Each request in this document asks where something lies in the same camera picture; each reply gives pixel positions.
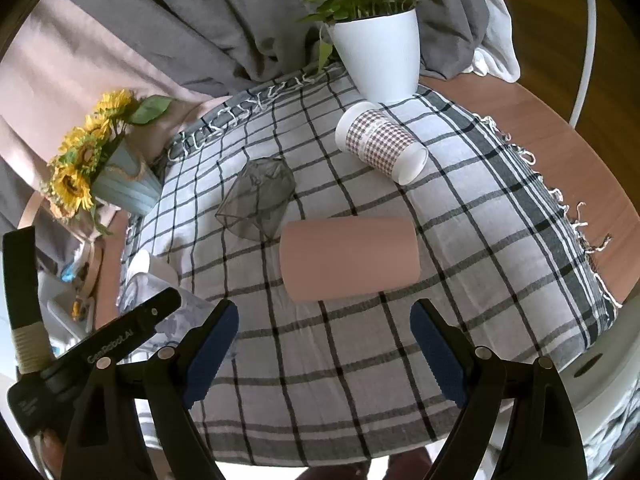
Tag houndstooth paper cup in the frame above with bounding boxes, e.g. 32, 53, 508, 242
335, 101, 429, 185

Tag person's left hand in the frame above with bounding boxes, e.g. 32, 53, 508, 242
37, 427, 69, 476

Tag grey faceted glass cup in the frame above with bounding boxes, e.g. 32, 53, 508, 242
215, 156, 297, 241

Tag green plant in white pot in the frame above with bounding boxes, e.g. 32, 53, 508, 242
299, 0, 448, 103

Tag white tube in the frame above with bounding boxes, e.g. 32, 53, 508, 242
567, 0, 599, 127

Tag round wooden table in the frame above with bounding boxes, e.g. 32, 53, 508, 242
92, 74, 640, 377

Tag checked tablecloth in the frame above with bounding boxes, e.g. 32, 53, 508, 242
116, 62, 624, 466

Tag translucent plastic cup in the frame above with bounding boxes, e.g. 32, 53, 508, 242
117, 274, 236, 361

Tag grey blanket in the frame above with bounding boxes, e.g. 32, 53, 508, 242
50, 0, 501, 107

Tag sunflowers in blue pot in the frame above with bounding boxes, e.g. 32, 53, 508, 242
42, 89, 175, 237

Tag white cup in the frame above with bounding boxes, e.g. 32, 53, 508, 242
127, 249, 177, 291

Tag pink cup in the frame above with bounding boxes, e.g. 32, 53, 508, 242
279, 216, 421, 304

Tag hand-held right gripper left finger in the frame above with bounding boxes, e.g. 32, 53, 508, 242
60, 300, 240, 480

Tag white cloth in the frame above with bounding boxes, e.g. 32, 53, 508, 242
469, 0, 522, 84

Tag patterned cloth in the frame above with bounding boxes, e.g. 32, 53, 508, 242
582, 407, 637, 480

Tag white plastic stool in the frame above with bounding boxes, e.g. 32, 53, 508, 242
500, 320, 640, 462

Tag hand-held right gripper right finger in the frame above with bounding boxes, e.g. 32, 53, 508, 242
409, 298, 591, 480

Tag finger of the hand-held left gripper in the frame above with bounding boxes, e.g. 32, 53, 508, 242
1, 226, 55, 377

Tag pink bed sheet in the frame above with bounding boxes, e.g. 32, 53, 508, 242
0, 0, 223, 213

